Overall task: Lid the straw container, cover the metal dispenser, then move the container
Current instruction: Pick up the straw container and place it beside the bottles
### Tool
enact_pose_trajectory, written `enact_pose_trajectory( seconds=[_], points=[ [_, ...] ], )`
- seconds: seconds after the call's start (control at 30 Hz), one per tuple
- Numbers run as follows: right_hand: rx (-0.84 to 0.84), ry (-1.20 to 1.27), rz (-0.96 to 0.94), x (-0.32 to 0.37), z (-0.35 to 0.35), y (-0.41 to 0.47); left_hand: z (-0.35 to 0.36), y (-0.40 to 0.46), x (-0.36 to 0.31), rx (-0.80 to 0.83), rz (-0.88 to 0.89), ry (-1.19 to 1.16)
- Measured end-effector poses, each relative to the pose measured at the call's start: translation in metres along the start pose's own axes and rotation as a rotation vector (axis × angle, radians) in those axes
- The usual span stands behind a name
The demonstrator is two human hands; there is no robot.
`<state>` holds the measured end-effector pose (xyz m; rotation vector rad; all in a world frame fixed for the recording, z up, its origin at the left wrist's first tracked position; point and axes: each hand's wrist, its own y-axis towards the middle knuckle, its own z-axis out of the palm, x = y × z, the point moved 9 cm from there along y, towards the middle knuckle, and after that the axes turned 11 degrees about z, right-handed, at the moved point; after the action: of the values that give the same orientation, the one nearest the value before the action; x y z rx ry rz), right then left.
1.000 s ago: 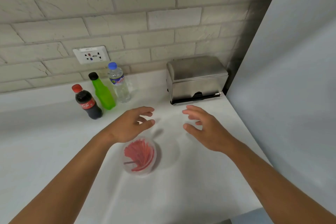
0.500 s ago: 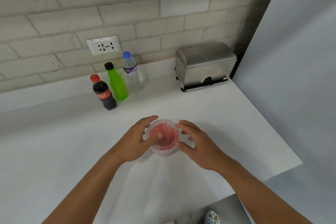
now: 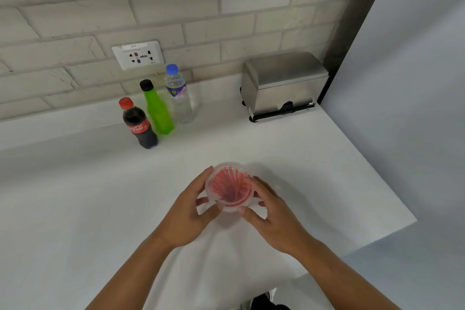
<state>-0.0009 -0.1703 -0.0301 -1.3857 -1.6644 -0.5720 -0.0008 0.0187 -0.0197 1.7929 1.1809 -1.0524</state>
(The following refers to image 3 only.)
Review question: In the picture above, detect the stainless steel napkin dispenser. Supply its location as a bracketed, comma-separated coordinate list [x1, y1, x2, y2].
[240, 52, 330, 124]

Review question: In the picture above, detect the person's right forearm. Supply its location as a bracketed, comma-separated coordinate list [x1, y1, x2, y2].
[291, 236, 402, 310]

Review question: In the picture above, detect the person's right hand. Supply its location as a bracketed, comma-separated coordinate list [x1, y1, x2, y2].
[238, 176, 310, 255]

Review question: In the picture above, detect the person's left forearm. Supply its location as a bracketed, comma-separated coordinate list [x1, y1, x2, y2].
[85, 232, 180, 310]

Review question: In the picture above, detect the clear water bottle, blue cap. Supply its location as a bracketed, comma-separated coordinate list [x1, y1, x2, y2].
[164, 64, 199, 125]

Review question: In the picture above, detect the white wall socket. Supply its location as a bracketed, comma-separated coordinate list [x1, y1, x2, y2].
[111, 40, 165, 71]

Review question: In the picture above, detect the person's left hand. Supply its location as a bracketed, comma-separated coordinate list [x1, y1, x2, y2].
[157, 166, 223, 249]

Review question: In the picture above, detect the green bottle with black cap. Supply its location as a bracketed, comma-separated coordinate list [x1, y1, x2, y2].
[139, 79, 175, 136]

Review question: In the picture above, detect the clear plastic cup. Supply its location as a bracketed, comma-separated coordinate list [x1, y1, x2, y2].
[205, 162, 255, 214]

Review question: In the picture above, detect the cola bottle with red cap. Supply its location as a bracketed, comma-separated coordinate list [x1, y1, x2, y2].
[118, 97, 159, 150]

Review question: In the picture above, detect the bunch of red straws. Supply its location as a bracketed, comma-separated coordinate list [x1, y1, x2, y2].
[211, 169, 252, 205]

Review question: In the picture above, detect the person's black clothing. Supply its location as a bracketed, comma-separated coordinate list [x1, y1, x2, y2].
[250, 293, 291, 310]

